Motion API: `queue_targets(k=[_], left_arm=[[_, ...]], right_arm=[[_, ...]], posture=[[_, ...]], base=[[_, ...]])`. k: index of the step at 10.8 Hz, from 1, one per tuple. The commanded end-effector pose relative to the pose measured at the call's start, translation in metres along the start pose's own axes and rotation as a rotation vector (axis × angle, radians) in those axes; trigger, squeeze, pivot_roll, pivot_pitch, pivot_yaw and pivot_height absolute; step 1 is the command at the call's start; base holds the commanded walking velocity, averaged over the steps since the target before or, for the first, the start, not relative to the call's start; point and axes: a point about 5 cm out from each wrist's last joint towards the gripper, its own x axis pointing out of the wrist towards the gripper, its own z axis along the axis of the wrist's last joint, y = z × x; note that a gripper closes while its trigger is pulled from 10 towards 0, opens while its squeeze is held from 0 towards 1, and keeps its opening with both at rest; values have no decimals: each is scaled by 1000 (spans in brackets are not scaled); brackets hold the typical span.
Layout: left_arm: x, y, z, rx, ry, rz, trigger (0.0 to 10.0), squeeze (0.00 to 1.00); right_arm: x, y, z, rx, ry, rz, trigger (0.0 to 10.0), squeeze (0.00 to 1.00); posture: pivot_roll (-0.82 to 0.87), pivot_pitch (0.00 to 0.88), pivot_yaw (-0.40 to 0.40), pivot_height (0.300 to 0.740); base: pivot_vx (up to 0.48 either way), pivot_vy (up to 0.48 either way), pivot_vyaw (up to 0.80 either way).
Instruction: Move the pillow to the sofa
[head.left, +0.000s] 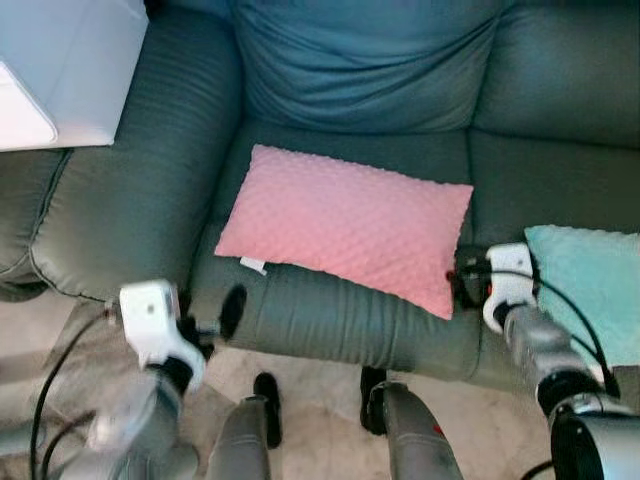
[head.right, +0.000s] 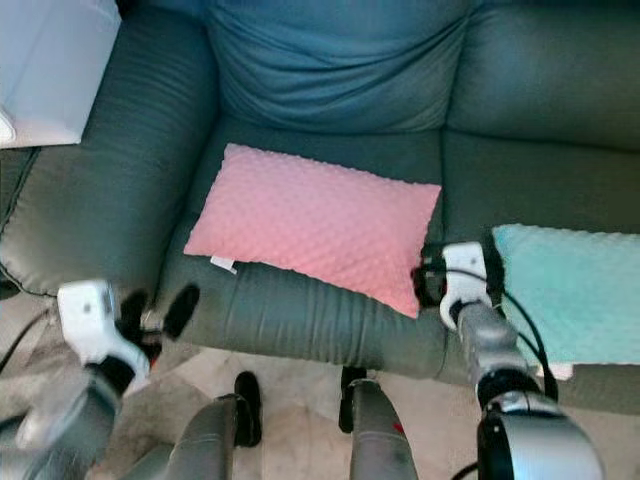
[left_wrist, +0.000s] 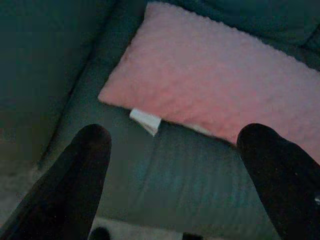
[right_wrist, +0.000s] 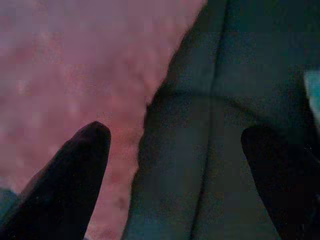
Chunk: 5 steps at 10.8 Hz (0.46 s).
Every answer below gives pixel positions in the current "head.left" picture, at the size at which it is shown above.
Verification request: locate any pink dotted pillow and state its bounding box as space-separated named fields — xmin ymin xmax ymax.
xmin=214 ymin=144 xmax=475 ymax=321

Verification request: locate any green leather sofa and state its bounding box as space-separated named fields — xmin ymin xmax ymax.
xmin=0 ymin=0 xmax=640 ymax=397

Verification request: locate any teal dotted pillow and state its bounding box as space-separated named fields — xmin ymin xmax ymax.
xmin=524 ymin=225 xmax=640 ymax=369

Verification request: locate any grey robot left leg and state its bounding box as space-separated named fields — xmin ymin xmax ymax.
xmin=205 ymin=372 xmax=284 ymax=480

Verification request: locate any white storage box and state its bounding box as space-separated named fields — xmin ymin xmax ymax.
xmin=0 ymin=0 xmax=150 ymax=152

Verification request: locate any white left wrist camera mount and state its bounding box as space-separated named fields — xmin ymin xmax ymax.
xmin=119 ymin=280 xmax=206 ymax=391

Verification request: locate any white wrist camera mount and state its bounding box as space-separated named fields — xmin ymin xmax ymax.
xmin=119 ymin=280 xmax=206 ymax=391
xmin=483 ymin=243 xmax=539 ymax=334

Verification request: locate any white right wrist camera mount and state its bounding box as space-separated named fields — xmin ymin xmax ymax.
xmin=483 ymin=243 xmax=539 ymax=334

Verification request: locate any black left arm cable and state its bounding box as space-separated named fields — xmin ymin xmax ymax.
xmin=28 ymin=308 xmax=123 ymax=480

